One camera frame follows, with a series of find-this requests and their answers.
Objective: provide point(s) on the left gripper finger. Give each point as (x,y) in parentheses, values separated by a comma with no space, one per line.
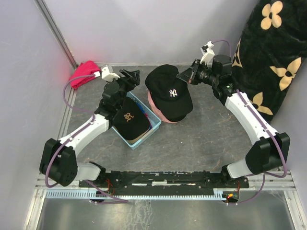
(130,74)
(133,83)

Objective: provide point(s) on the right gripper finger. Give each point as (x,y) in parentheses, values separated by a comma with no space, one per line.
(197,66)
(187,76)

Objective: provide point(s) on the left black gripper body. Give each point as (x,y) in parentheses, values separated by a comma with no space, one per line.
(123,83)

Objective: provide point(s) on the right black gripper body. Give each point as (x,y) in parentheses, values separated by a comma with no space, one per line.
(203,75)

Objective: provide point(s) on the pink cap with R logo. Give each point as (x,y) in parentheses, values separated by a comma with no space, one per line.
(151,102)

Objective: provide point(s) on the black cap white NY logo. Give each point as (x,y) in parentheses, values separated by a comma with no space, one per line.
(170,94)

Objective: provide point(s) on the black cap gold R logo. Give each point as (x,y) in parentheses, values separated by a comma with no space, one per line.
(164,118)

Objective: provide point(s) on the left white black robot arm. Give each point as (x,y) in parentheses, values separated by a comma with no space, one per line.
(59,160)

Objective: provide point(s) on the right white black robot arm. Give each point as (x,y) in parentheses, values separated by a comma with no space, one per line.
(269,147)

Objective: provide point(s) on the red cloth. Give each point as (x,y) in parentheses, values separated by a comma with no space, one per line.
(85,72)

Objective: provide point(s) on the light blue plastic basket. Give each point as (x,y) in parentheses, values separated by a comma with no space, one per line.
(156,122)

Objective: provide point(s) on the tan cap in basket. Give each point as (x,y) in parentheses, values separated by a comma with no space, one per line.
(133,141)

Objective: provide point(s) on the black floral blanket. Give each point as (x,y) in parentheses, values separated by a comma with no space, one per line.
(269,53)

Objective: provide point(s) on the aluminium corner profile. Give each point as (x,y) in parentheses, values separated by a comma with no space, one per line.
(42,6)

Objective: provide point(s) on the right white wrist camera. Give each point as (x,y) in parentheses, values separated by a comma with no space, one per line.
(207,53)

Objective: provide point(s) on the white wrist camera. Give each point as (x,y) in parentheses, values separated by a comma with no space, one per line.
(106,73)
(207,53)

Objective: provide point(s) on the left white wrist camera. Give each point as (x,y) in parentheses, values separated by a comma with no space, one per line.
(106,73)

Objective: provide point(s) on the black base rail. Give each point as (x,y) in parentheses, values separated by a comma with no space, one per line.
(168,183)

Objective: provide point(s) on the light blue cable duct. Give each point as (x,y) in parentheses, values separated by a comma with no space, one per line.
(93,194)

